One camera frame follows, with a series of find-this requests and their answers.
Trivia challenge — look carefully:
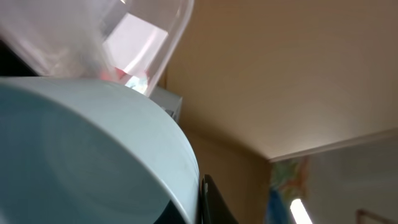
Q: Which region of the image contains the light blue bowl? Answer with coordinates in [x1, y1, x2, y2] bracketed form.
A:
[1, 77, 200, 223]

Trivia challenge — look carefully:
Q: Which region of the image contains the ceiling light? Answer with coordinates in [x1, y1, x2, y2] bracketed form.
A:
[290, 198, 312, 224]

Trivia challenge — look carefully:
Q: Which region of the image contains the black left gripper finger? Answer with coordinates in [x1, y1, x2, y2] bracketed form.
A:
[201, 174, 238, 224]

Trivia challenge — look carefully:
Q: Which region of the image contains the clear plastic bin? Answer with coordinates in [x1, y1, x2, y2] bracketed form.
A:
[1, 0, 195, 96]

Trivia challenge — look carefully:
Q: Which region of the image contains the colourful wall poster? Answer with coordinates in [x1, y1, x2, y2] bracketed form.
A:
[264, 156, 309, 224]

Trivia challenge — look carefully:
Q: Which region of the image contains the black waste tray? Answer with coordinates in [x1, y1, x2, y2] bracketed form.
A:
[0, 40, 38, 77]

